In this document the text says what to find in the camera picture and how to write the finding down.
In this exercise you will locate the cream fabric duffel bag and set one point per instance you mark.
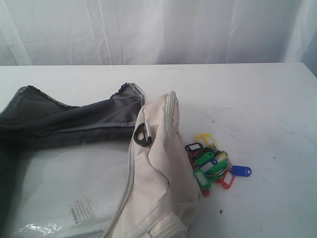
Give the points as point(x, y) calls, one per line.
point(162, 197)

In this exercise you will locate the red key tag front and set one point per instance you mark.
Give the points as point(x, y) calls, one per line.
point(226, 180)

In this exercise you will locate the yellow key tag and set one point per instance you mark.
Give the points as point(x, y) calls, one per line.
point(207, 139)

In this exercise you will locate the black key tag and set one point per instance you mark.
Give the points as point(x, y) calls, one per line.
point(194, 147)

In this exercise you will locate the clear plastic packet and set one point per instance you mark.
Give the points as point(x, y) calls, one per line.
point(69, 192)

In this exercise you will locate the blue key tag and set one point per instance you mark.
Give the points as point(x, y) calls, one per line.
point(241, 171)

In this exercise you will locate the white backdrop curtain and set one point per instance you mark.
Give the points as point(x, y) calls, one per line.
point(119, 32)

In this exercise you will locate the green key tag front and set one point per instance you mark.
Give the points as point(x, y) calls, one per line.
point(202, 180)

